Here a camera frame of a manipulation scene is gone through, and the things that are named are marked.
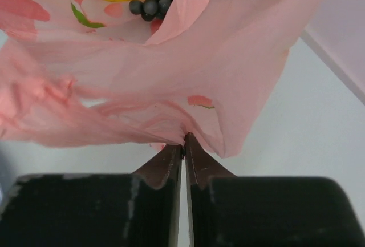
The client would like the pink plastic bag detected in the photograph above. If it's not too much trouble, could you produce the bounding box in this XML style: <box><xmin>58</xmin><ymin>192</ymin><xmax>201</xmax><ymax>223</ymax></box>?
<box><xmin>1</xmin><ymin>0</ymin><xmax>321</xmax><ymax>157</ymax></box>

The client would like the black fake grape bunch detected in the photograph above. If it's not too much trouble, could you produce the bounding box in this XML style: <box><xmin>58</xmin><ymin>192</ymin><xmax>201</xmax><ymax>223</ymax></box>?
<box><xmin>129</xmin><ymin>0</ymin><xmax>173</xmax><ymax>22</ymax></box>

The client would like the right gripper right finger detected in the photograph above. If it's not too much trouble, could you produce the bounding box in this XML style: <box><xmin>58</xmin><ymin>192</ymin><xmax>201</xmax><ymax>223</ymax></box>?
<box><xmin>185</xmin><ymin>133</ymin><xmax>364</xmax><ymax>246</ymax></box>

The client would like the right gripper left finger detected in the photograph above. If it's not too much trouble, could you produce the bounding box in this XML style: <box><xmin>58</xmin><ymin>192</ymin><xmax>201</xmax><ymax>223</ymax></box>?
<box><xmin>1</xmin><ymin>145</ymin><xmax>182</xmax><ymax>246</ymax></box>

